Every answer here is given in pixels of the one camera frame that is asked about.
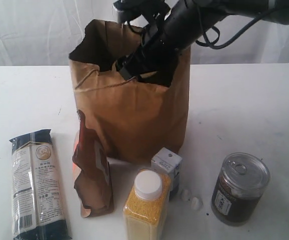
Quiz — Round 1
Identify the small white garlic clove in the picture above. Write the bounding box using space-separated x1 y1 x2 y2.
180 189 192 202

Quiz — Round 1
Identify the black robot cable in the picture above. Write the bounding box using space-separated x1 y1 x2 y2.
194 9 265 50

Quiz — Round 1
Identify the brown stand-up coffee pouch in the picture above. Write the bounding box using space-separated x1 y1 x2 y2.
72 109 114 218

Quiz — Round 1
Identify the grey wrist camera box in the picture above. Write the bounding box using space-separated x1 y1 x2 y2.
113 0 171 24

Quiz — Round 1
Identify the yellow millet bottle white cap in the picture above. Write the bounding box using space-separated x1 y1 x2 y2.
123 168 171 240

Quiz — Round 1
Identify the brown paper bag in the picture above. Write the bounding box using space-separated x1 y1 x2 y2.
69 19 191 164

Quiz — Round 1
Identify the small white milk carton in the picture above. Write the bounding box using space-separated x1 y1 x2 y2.
151 147 183 200

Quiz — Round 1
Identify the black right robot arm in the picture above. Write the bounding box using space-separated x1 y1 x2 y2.
132 0 289 75

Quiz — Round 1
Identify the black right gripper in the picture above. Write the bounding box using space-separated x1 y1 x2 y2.
115 0 225 81

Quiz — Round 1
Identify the dark blue pasta packet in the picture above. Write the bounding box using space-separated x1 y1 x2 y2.
10 129 71 240

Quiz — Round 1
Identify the dark jar with metal lid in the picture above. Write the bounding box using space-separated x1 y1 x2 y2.
210 152 271 226

